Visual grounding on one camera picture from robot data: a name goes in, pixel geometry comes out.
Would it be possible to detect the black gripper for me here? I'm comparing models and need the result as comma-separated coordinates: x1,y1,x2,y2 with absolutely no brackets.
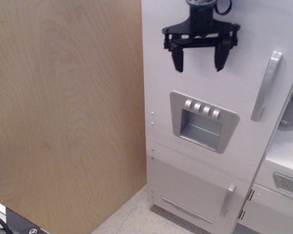
162,6,240,73

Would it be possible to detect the white fridge door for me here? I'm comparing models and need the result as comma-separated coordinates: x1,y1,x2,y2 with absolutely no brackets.
142,0,293,182

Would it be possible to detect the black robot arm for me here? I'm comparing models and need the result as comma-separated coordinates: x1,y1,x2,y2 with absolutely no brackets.
162,0,240,73

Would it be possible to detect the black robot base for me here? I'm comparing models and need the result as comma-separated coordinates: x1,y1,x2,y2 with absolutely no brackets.
0,204,48,234

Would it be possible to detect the white toy fridge cabinet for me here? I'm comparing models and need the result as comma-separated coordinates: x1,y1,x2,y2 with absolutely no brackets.
142,0,293,234

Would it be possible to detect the grey dispenser housing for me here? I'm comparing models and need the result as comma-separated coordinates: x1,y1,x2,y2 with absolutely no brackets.
169,91,240,154

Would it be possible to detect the plywood board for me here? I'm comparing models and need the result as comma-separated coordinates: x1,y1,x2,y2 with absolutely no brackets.
0,0,146,234

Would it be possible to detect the white lower freezer door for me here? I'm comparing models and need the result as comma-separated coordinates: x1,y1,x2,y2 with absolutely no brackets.
146,140,249,234

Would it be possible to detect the brass oven hinge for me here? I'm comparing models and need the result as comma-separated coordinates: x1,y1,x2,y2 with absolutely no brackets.
247,189,254,201

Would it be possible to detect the grey oven vent panel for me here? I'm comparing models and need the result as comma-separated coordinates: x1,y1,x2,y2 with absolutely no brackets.
272,173,293,194

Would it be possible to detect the white toy oven unit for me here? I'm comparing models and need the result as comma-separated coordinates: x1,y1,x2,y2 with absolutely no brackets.
234,130,293,234

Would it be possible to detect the grey fridge door handle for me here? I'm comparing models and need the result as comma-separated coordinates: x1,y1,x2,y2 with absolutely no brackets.
251,51,283,122

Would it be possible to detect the grey lower door handle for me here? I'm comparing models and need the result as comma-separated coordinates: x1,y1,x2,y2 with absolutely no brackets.
220,183,236,218

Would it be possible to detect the black braided cable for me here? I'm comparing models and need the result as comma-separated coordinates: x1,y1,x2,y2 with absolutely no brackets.
0,213,13,234

